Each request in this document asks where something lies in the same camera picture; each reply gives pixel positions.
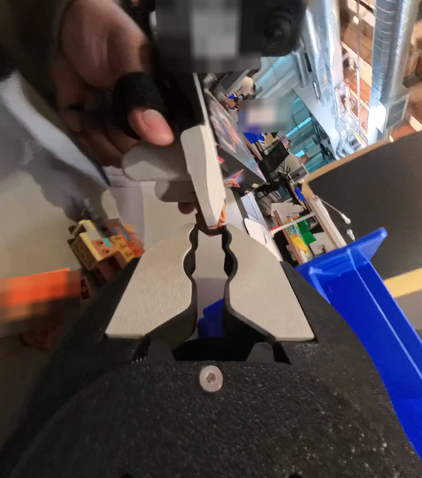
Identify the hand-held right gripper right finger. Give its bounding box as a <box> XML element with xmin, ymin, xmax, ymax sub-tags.
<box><xmin>221</xmin><ymin>224</ymin><xmax>315</xmax><ymax>342</ymax></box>

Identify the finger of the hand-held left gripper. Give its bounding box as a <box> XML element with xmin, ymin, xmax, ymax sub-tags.
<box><xmin>180</xmin><ymin>124</ymin><xmax>228</xmax><ymax>229</ymax></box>

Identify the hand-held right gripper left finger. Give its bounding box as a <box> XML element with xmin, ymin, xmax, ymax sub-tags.
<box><xmin>105</xmin><ymin>223</ymin><xmax>198</xmax><ymax>340</ymax></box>

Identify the brown toy brick piece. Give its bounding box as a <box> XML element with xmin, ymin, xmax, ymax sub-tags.
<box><xmin>195</xmin><ymin>203</ymin><xmax>229</xmax><ymax>237</ymax></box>

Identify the brown tan toy brick model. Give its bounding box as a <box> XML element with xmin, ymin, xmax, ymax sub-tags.
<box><xmin>67</xmin><ymin>218</ymin><xmax>144</xmax><ymax>288</ymax></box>

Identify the blue plastic storage bin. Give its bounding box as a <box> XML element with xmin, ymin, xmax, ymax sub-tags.
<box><xmin>295</xmin><ymin>228</ymin><xmax>422</xmax><ymax>478</ymax></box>
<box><xmin>197</xmin><ymin>298</ymin><xmax>227</xmax><ymax>338</ymax></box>

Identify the person's left forearm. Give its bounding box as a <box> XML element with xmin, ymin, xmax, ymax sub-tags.
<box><xmin>0</xmin><ymin>0</ymin><xmax>75</xmax><ymax>81</ymax></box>

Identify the person's left hand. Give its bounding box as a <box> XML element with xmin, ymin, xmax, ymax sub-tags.
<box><xmin>52</xmin><ymin>0</ymin><xmax>176</xmax><ymax>169</ymax></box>

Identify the printed cardboard toy box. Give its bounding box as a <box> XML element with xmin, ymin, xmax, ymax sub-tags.
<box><xmin>204</xmin><ymin>93</ymin><xmax>268</xmax><ymax>188</ymax></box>

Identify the black office chair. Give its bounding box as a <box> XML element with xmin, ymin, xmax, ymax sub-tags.
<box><xmin>261</xmin><ymin>143</ymin><xmax>290</xmax><ymax>178</ymax></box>

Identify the green box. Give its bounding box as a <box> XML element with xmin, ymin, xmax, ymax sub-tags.
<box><xmin>296</xmin><ymin>220</ymin><xmax>317</xmax><ymax>245</ymax></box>

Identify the reddish brown toy brick plate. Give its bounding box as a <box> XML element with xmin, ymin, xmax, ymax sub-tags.
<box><xmin>22</xmin><ymin>327</ymin><xmax>60</xmax><ymax>350</ymax></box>

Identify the dark panel with wooden edge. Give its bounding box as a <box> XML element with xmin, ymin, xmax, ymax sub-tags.
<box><xmin>301</xmin><ymin>119</ymin><xmax>422</xmax><ymax>299</ymax></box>

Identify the silver ventilation duct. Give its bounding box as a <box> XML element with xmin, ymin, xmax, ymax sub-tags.
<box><xmin>302</xmin><ymin>0</ymin><xmax>344</xmax><ymax>101</ymax></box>
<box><xmin>368</xmin><ymin>0</ymin><xmax>422</xmax><ymax>125</ymax></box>

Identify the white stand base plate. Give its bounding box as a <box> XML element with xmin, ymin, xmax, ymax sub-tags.
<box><xmin>244</xmin><ymin>218</ymin><xmax>284</xmax><ymax>260</ymax></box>

